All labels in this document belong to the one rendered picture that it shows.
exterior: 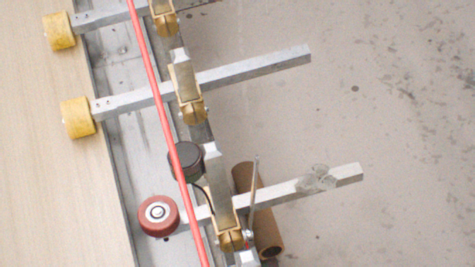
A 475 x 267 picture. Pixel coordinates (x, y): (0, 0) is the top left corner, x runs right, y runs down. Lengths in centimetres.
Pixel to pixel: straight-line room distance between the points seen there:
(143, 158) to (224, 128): 82
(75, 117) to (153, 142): 40
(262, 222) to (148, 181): 62
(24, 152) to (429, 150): 142
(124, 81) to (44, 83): 37
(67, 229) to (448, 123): 153
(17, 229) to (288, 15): 169
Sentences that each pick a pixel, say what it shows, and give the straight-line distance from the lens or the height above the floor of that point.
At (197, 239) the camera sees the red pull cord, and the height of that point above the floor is 164.
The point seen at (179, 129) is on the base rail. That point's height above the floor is 70.
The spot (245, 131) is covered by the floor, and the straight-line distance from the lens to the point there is 307.
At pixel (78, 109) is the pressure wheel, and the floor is 98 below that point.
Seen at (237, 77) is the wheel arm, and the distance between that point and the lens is 198.
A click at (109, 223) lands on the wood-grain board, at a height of 90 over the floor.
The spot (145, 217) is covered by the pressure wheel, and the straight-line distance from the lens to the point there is 187.
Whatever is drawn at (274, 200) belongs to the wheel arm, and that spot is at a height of 85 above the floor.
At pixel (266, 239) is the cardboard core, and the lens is 276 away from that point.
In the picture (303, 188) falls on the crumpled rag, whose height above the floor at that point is 87.
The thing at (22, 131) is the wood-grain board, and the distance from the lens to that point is 206.
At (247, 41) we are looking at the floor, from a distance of 330.
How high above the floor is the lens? 249
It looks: 54 degrees down
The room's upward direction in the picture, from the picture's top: 9 degrees counter-clockwise
